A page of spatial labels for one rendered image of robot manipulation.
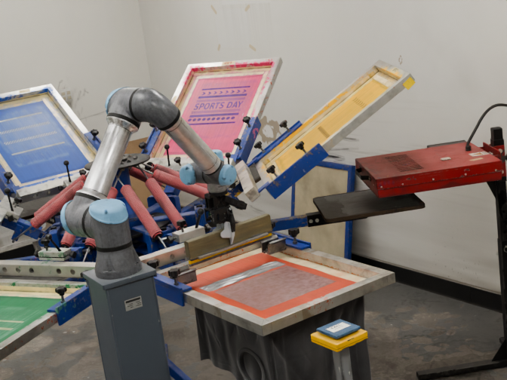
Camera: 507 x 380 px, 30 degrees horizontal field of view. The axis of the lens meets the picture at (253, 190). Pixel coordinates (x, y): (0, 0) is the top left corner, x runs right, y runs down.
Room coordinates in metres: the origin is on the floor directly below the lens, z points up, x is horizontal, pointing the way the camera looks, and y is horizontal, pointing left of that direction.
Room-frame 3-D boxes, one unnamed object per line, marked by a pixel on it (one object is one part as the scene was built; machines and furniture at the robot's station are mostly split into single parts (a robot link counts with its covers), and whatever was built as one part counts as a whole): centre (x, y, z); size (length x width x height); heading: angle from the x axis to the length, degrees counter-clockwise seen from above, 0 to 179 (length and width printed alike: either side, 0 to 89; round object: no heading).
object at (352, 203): (4.23, -0.08, 0.91); 1.34 x 0.40 x 0.08; 94
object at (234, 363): (3.16, 0.13, 0.79); 0.46 x 0.09 x 0.33; 34
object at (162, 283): (3.35, 0.37, 0.98); 0.30 x 0.05 x 0.07; 34
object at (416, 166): (4.27, -0.83, 1.06); 0.61 x 0.46 x 0.12; 94
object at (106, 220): (2.93, 0.47, 1.37); 0.13 x 0.12 x 0.14; 46
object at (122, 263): (2.92, 0.47, 1.25); 0.15 x 0.15 x 0.10
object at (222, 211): (3.45, 0.14, 1.23); 0.09 x 0.08 x 0.12; 124
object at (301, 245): (3.66, -0.09, 0.98); 0.30 x 0.05 x 0.07; 34
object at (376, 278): (3.31, 0.01, 0.97); 0.79 x 0.58 x 0.04; 34
